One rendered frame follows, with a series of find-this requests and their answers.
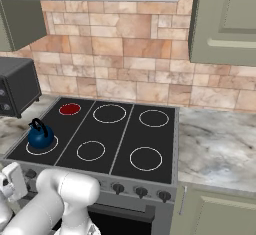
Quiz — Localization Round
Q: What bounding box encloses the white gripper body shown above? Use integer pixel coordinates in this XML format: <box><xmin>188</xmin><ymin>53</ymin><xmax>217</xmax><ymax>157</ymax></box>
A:
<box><xmin>1</xmin><ymin>161</ymin><xmax>29</xmax><ymax>203</ymax></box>

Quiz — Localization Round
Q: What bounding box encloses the black stove knob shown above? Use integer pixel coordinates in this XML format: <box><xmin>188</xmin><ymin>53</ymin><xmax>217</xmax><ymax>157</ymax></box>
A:
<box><xmin>157</xmin><ymin>190</ymin><xmax>173</xmax><ymax>204</ymax></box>
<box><xmin>134</xmin><ymin>186</ymin><xmax>149</xmax><ymax>199</ymax></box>
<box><xmin>112</xmin><ymin>182</ymin><xmax>126</xmax><ymax>196</ymax></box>
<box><xmin>25</xmin><ymin>168</ymin><xmax>38</xmax><ymax>180</ymax></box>

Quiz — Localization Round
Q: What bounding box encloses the stove burner disc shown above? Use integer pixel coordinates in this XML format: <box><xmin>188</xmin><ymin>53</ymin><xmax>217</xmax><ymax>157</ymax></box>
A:
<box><xmin>58</xmin><ymin>102</ymin><xmax>82</xmax><ymax>116</ymax></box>

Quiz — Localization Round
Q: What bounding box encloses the black glass stove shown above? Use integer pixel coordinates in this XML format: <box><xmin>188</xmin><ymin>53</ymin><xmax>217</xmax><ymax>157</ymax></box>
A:
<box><xmin>0</xmin><ymin>95</ymin><xmax>181</xmax><ymax>235</ymax></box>

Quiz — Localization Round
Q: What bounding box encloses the blue kettle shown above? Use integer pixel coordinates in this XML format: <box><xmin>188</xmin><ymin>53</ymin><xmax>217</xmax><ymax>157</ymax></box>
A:
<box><xmin>26</xmin><ymin>117</ymin><xmax>55</xmax><ymax>150</ymax></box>

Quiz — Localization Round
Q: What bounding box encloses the black toaster oven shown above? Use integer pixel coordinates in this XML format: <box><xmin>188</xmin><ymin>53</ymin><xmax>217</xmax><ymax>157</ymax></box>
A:
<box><xmin>0</xmin><ymin>56</ymin><xmax>43</xmax><ymax>119</ymax></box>

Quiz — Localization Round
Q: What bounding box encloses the oven door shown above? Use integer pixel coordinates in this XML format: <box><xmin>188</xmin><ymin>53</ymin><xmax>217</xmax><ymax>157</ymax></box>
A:
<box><xmin>53</xmin><ymin>201</ymin><xmax>176</xmax><ymax>235</ymax></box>

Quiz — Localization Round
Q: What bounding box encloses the olive green base cupboard door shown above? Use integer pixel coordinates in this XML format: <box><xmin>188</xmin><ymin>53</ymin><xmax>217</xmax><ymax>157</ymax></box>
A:
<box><xmin>170</xmin><ymin>181</ymin><xmax>256</xmax><ymax>235</ymax></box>

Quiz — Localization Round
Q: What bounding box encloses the dark oven door handle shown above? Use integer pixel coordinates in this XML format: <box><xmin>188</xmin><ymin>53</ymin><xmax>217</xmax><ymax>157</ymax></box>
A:
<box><xmin>87</xmin><ymin>202</ymin><xmax>157</xmax><ymax>224</ymax></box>

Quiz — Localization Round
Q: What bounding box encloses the pale base cupboard handle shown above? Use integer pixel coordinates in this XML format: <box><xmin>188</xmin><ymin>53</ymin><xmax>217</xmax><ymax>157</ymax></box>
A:
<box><xmin>179</xmin><ymin>185</ymin><xmax>188</xmax><ymax>216</ymax></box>

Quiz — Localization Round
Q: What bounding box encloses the pale wall cupboard handle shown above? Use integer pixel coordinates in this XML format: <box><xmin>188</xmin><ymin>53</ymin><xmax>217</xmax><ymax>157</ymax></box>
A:
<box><xmin>206</xmin><ymin>37</ymin><xmax>256</xmax><ymax>50</ymax></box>

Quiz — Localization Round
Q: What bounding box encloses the olive green wall cupboard door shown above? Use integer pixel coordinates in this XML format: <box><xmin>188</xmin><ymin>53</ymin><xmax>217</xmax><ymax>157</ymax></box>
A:
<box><xmin>188</xmin><ymin>0</ymin><xmax>256</xmax><ymax>68</ymax></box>

